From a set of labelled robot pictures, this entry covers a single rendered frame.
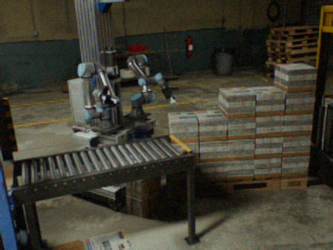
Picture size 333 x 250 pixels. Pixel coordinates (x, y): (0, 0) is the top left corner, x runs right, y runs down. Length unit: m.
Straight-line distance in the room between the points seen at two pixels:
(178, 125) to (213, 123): 0.35
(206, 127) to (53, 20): 6.79
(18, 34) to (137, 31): 3.02
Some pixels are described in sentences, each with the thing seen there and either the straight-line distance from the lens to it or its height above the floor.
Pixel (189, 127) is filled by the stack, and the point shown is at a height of 0.77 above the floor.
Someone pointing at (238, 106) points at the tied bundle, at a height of 0.96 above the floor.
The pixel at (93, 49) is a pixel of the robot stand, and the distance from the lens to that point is 3.66.
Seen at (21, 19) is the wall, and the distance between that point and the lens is 9.71.
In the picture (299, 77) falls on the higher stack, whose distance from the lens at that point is 3.75.
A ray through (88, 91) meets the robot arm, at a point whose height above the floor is 1.20.
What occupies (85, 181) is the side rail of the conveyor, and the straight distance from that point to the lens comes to 2.63.
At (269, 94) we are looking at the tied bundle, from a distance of 3.68.
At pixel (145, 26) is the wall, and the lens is 10.20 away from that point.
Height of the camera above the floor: 1.89
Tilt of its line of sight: 18 degrees down
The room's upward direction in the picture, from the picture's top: 3 degrees counter-clockwise
